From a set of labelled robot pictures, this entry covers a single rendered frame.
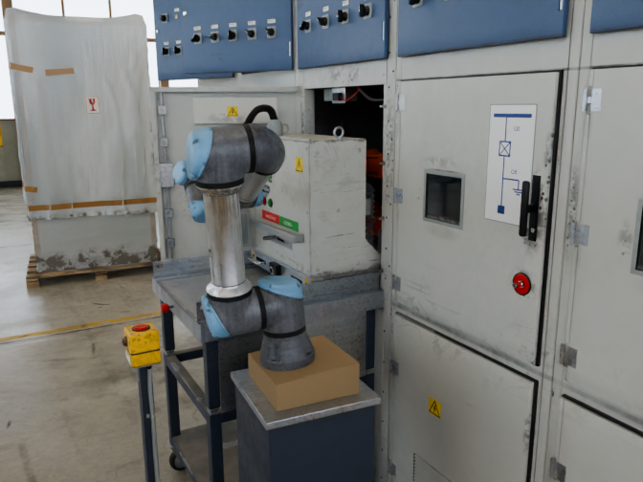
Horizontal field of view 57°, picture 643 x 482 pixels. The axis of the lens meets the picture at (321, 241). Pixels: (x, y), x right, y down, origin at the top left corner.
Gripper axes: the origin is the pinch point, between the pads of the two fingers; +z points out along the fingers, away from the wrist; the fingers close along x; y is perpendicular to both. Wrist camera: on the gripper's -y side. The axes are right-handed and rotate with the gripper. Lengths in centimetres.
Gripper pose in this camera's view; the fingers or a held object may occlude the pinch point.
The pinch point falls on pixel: (264, 191)
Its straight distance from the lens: 204.5
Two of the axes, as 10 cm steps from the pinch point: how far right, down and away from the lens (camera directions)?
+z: 7.0, 1.2, 7.1
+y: 6.9, 1.4, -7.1
